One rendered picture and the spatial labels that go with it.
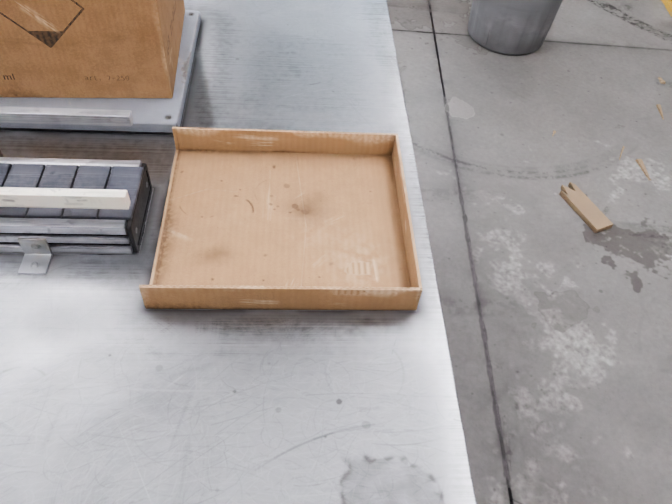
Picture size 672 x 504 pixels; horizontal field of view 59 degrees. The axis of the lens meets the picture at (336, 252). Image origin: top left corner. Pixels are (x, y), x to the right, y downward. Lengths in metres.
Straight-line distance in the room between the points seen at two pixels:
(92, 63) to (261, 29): 0.32
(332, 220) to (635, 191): 1.68
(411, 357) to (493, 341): 1.06
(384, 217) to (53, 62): 0.48
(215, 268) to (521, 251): 1.36
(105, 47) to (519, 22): 2.05
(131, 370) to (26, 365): 0.10
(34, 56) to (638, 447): 1.52
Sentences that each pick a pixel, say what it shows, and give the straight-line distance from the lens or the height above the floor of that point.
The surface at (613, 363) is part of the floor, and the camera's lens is 1.81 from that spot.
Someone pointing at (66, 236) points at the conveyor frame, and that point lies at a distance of 0.73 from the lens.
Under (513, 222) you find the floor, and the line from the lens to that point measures 2.01.
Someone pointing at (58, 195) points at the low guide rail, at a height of 0.91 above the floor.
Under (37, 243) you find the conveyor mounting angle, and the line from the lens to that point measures 0.75.
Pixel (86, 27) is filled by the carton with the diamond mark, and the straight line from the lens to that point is 0.87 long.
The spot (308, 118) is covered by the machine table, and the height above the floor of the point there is 0.83.
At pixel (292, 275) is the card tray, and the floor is 0.83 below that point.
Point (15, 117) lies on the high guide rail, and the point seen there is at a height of 0.96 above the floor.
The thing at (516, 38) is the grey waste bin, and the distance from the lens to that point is 2.73.
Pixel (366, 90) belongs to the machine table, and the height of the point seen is 0.83.
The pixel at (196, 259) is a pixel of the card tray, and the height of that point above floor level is 0.83.
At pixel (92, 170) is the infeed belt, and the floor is 0.88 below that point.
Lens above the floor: 1.39
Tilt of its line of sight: 51 degrees down
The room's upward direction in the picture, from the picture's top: 6 degrees clockwise
